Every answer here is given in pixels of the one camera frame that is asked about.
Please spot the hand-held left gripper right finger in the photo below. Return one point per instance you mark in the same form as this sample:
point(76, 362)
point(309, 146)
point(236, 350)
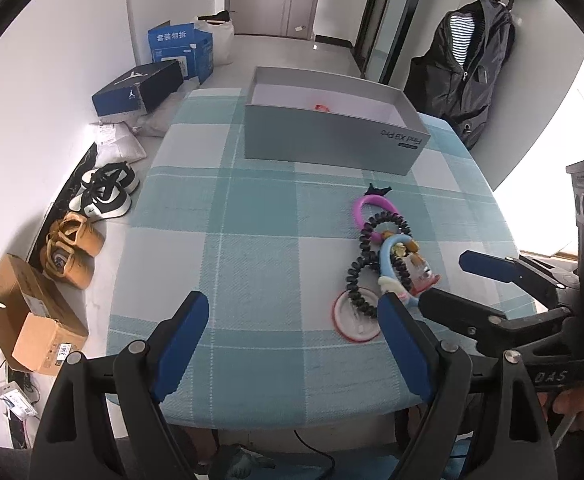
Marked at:
point(402, 350)

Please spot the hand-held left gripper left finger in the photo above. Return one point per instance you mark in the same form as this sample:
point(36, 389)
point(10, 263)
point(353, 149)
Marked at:
point(182, 347)

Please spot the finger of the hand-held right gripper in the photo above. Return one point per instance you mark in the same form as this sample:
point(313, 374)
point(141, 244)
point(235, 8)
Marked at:
point(467, 317)
point(487, 265)

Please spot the red rimmed clear bangle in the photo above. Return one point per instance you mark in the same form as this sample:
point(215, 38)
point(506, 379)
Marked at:
point(340, 324)

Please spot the black bow hair clip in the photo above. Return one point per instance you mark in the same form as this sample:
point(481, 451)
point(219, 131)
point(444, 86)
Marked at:
point(376, 191)

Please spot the grey cardboard box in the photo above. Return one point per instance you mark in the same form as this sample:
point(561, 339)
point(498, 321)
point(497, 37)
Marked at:
point(322, 140)

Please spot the small red hair accessory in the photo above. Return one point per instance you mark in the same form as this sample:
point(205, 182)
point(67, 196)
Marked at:
point(322, 107)

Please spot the teal checked tablecloth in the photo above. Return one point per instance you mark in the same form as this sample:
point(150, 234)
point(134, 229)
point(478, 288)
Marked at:
point(252, 240)

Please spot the brown shoe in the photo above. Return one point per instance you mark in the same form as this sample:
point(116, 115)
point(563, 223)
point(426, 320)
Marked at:
point(84, 232)
point(72, 265)

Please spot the brown cardboard box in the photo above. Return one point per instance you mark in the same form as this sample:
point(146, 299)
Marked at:
point(37, 320)

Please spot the black and white sneaker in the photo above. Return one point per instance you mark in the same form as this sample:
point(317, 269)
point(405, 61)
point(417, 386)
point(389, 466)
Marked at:
point(117, 175)
point(104, 205)

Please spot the black backpack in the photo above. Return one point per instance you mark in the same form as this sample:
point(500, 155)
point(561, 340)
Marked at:
point(477, 60)

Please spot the white parcel bag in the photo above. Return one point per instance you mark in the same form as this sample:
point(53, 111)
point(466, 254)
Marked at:
point(117, 141)

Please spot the grey plastic bag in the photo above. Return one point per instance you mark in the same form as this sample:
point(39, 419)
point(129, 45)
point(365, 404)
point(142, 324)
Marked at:
point(159, 120)

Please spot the dark blue shoe box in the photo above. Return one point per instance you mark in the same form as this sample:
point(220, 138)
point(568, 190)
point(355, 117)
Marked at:
point(122, 95)

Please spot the dark framed glass door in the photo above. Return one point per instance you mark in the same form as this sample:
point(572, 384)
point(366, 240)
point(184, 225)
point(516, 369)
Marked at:
point(372, 20)

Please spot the blue cardboard box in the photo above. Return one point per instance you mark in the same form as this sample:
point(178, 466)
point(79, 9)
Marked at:
point(172, 45)

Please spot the white sack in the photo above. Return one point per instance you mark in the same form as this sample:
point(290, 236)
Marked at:
point(222, 42)

